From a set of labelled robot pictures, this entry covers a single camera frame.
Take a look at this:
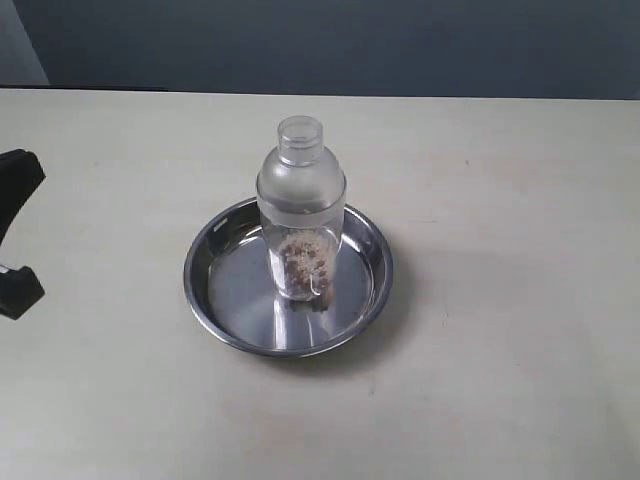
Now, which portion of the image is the clear plastic shaker bottle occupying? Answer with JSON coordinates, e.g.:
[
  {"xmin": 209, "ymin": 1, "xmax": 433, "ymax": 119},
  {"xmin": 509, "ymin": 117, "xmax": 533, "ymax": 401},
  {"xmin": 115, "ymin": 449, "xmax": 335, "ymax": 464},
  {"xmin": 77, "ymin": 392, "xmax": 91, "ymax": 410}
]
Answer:
[{"xmin": 255, "ymin": 115, "xmax": 347, "ymax": 302}]

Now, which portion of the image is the round steel tray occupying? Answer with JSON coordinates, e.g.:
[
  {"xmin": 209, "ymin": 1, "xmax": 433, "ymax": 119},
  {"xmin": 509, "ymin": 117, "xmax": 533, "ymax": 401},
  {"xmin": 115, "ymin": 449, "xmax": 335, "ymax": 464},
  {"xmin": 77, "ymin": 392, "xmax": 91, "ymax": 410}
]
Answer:
[{"xmin": 183, "ymin": 198, "xmax": 394, "ymax": 358}]

